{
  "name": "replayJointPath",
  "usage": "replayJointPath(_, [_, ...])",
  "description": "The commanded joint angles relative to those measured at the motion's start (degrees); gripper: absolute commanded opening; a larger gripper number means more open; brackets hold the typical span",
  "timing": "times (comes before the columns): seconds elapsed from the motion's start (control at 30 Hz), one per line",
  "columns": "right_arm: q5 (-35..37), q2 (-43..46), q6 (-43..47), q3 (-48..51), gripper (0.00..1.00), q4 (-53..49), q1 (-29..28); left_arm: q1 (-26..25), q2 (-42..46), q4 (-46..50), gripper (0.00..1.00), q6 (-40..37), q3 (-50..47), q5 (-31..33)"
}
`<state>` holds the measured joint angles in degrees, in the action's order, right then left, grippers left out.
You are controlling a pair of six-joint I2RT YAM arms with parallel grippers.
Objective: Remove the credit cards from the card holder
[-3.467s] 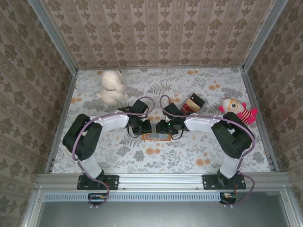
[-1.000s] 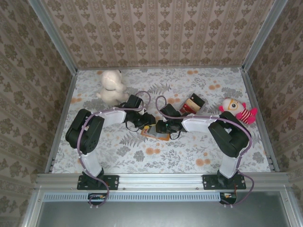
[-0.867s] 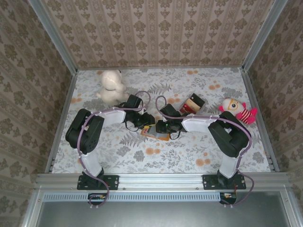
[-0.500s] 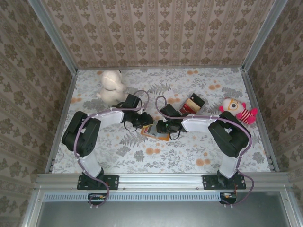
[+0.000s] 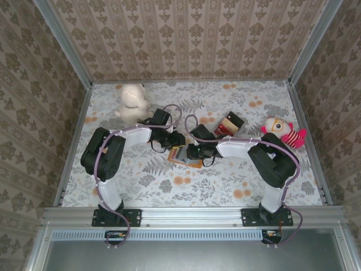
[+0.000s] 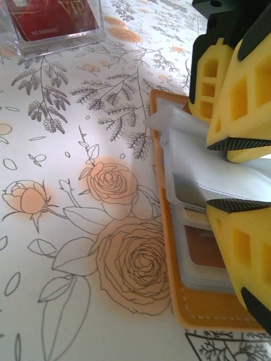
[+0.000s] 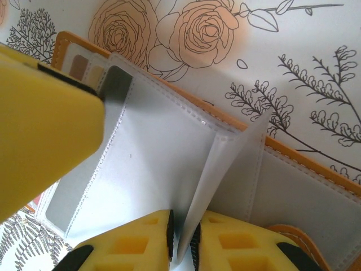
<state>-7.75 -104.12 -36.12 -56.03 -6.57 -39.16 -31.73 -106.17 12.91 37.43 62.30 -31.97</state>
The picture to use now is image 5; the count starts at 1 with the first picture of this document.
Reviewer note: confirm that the dark grey card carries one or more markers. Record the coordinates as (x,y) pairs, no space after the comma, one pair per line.
(180,154)

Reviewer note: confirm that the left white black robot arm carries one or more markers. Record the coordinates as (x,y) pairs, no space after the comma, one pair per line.
(101,158)

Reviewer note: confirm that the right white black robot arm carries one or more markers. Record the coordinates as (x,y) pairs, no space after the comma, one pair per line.
(270,163)

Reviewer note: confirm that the red black card box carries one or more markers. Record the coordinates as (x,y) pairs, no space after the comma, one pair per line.
(228,125)

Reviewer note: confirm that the floral table cover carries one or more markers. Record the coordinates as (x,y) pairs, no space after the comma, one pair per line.
(197,186)

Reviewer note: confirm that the white plush bear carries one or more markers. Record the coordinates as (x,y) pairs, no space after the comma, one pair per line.
(132,101)

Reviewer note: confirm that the pink striped plush toy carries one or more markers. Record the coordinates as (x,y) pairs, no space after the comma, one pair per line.
(290,135)

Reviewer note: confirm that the grey metal sheet panel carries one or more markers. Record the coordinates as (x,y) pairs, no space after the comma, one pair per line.
(191,257)

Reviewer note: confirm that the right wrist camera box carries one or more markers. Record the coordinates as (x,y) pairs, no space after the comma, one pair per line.
(200,132)

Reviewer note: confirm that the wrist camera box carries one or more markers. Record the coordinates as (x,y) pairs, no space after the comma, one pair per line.
(162,117)
(200,132)

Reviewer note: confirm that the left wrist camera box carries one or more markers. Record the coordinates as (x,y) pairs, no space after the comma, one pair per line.
(162,117)

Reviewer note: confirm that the long aluminium base rail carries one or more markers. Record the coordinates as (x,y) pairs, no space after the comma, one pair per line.
(191,217)

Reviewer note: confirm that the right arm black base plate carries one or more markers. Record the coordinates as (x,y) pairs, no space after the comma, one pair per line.
(249,218)

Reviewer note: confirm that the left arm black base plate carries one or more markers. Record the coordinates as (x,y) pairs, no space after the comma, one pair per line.
(135,218)

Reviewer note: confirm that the aluminium side rail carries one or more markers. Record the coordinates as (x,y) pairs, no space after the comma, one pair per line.
(75,135)
(299,110)

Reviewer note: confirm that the aluminium frame post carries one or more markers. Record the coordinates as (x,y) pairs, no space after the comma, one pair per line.
(63,42)
(314,42)

